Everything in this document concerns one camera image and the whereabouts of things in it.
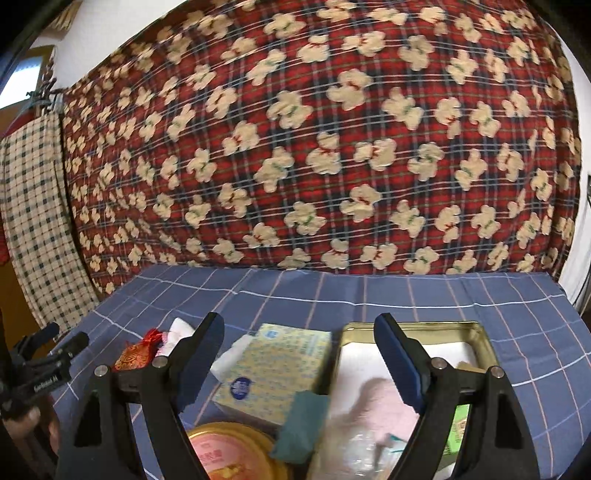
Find pink fluffy plush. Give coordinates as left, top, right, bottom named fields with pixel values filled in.
left=329, top=378, right=419, bottom=444

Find clothes hanger hooks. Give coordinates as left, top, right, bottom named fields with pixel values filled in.
left=27, top=68, right=64, bottom=114

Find teal cloth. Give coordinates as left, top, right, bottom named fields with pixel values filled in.
left=270, top=391, right=329, bottom=465

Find round orange tin lid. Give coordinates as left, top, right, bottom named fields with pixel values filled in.
left=187, top=422, right=293, bottom=480

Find cream green checked cloth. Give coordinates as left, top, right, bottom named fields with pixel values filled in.
left=1, top=113, right=98, bottom=333

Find yellow patterned tissue pack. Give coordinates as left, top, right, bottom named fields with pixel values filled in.
left=211, top=323, right=332, bottom=430

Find cotton swab bag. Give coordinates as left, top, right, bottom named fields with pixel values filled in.
left=308, top=428, right=407, bottom=479

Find person's left hand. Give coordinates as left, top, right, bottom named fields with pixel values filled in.
left=2, top=399, right=60, bottom=454

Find white foam block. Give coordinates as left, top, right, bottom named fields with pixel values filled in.
left=456, top=361, right=486, bottom=374

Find pink white knitted sock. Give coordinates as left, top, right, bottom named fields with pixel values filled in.
left=156, top=317, right=195, bottom=357

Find green packet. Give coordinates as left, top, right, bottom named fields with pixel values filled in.
left=444, top=405, right=470, bottom=455

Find blue plaid tablecloth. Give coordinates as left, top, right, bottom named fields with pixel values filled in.
left=53, top=265, right=590, bottom=478

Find red gold drawstring pouch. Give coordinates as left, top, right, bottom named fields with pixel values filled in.
left=113, top=328, right=162, bottom=371

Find red plaid bear blanket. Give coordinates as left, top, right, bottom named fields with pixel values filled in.
left=63, top=1, right=581, bottom=294

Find gold metal tin box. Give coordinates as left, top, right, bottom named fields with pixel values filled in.
left=311, top=322, right=497, bottom=463

